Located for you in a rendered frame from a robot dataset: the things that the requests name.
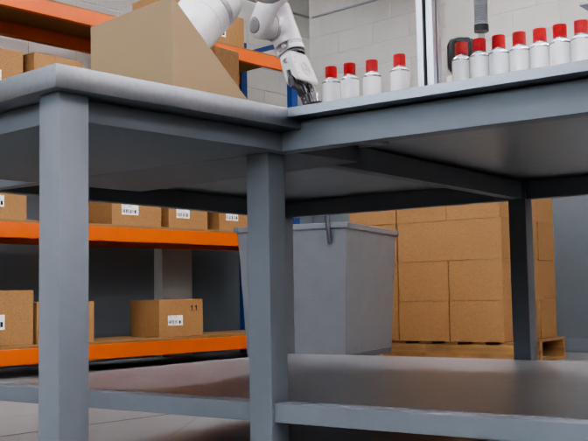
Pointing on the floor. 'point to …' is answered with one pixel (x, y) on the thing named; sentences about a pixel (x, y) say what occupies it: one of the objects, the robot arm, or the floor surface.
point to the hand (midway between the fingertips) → (308, 101)
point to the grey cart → (337, 287)
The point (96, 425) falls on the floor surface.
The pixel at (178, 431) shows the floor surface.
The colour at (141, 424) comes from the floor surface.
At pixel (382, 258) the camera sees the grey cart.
